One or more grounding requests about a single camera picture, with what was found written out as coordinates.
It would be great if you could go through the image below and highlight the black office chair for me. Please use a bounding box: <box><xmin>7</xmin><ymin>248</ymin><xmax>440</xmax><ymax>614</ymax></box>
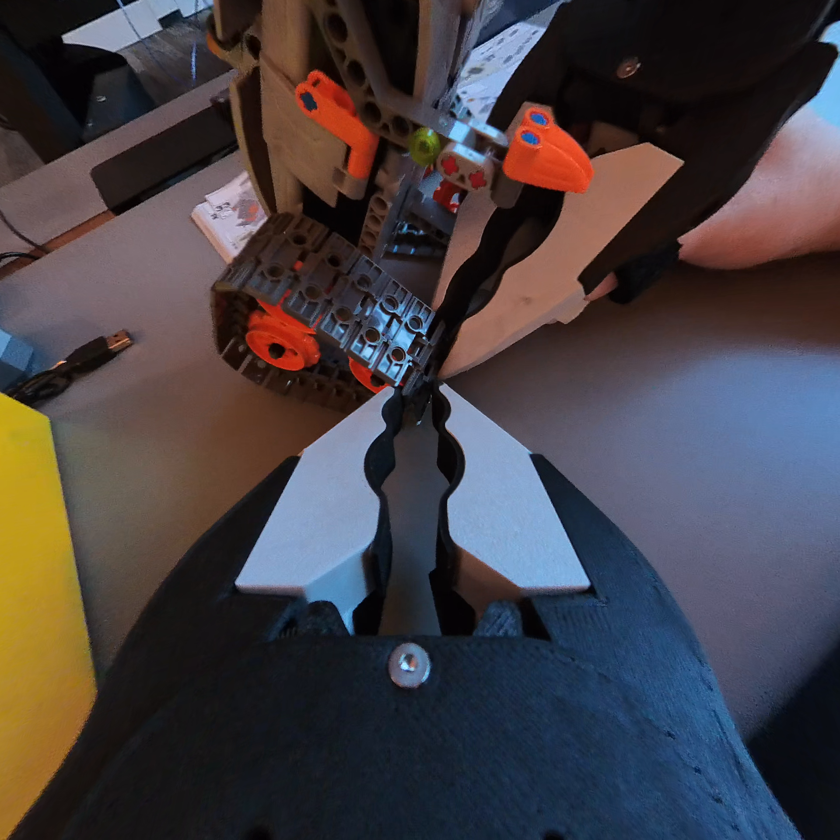
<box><xmin>0</xmin><ymin>0</ymin><xmax>155</xmax><ymax>161</ymax></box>

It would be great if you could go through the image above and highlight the black USB cable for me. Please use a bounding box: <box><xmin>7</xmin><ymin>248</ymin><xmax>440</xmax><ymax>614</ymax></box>
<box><xmin>3</xmin><ymin>328</ymin><xmax>133</xmax><ymax>406</ymax></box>

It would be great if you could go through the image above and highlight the person's right hand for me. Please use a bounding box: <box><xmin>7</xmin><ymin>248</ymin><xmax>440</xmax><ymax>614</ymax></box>
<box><xmin>584</xmin><ymin>146</ymin><xmax>780</xmax><ymax>305</ymax></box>

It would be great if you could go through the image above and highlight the grey orange tracked toy robot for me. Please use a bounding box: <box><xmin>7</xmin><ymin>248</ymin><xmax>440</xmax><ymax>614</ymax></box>
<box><xmin>206</xmin><ymin>0</ymin><xmax>595</xmax><ymax>413</ymax></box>

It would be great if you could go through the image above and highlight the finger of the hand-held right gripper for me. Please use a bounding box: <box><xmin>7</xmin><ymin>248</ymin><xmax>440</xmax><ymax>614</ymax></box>
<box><xmin>430</xmin><ymin>147</ymin><xmax>526</xmax><ymax>382</ymax></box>
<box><xmin>438</xmin><ymin>143</ymin><xmax>685</xmax><ymax>382</ymax></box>

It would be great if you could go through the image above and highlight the person's right forearm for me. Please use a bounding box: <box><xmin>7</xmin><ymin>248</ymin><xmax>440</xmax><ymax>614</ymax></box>
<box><xmin>777</xmin><ymin>105</ymin><xmax>840</xmax><ymax>271</ymax></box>

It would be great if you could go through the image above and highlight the white instruction booklet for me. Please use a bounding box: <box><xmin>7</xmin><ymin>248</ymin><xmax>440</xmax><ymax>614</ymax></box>
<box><xmin>192</xmin><ymin>23</ymin><xmax>552</xmax><ymax>260</ymax></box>

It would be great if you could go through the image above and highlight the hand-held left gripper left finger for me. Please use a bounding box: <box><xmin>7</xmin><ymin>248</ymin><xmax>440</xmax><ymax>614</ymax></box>
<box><xmin>235</xmin><ymin>387</ymin><xmax>403</xmax><ymax>636</ymax></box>

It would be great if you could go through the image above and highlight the grey power adapter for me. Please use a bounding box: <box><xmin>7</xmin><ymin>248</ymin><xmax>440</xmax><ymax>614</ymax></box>
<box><xmin>0</xmin><ymin>328</ymin><xmax>35</xmax><ymax>389</ymax></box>

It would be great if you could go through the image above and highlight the yellow plastic box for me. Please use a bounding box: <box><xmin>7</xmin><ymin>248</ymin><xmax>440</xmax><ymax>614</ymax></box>
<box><xmin>0</xmin><ymin>392</ymin><xmax>98</xmax><ymax>837</ymax></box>

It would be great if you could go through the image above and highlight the grey desk with black inset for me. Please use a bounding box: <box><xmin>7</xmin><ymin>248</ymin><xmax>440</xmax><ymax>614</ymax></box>
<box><xmin>0</xmin><ymin>69</ymin><xmax>238</xmax><ymax>263</ymax></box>

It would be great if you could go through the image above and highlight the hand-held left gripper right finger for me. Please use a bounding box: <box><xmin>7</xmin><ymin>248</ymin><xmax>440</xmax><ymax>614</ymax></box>
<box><xmin>427</xmin><ymin>383</ymin><xmax>591</xmax><ymax>636</ymax></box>

